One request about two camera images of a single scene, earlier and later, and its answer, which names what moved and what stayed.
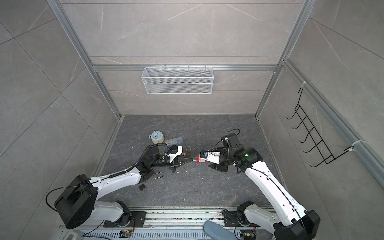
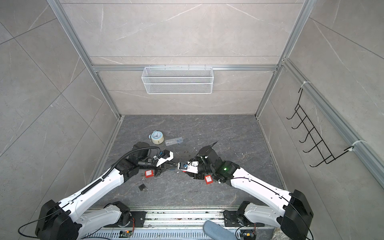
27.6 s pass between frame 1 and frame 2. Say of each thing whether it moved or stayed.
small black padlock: stayed
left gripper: moved
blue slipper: stayed
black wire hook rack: stayed
